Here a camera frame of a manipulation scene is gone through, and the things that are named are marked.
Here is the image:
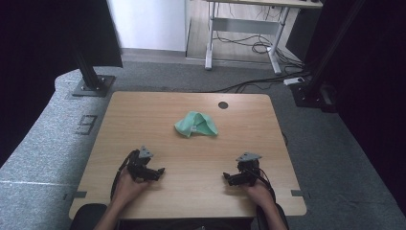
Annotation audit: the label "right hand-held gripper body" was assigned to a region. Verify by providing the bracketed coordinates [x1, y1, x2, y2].
[236, 151, 262, 187]

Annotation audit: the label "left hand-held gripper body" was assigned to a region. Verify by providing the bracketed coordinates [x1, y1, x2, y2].
[126, 146, 154, 183]

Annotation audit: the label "green cloth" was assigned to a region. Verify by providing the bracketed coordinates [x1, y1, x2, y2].
[173, 110, 219, 139]

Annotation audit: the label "person's left hand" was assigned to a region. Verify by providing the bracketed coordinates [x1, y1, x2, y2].
[114, 168, 151, 205]

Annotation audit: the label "person's right hand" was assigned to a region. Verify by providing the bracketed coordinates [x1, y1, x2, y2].
[243, 183, 276, 209]

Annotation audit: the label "grey floor socket cover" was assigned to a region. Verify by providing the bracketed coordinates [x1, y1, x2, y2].
[75, 114, 99, 136]

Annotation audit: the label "grey tape strip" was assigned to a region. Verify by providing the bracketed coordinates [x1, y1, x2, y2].
[62, 191, 88, 201]

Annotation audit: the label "person's dark clothing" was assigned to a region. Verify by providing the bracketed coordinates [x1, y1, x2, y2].
[69, 202, 290, 230]

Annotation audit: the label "white power strip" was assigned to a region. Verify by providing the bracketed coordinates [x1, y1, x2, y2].
[282, 77, 306, 86]

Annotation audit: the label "black curtain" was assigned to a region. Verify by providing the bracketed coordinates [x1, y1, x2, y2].
[303, 0, 406, 213]
[0, 0, 124, 168]

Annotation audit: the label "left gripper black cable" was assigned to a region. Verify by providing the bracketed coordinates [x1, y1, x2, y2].
[109, 149, 138, 200]

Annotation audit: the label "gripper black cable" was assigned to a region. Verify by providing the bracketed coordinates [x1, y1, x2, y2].
[109, 149, 138, 200]
[252, 167, 278, 204]

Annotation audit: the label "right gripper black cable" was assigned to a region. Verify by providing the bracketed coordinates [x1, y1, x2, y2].
[252, 167, 278, 204]

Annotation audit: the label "black metal stand with base plate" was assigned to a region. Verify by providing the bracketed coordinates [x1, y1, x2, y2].
[71, 47, 117, 98]

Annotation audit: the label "black floor cables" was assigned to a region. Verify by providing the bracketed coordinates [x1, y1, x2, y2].
[210, 6, 312, 94]

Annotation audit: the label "white desk frame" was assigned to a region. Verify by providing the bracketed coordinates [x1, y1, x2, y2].
[204, 0, 324, 76]

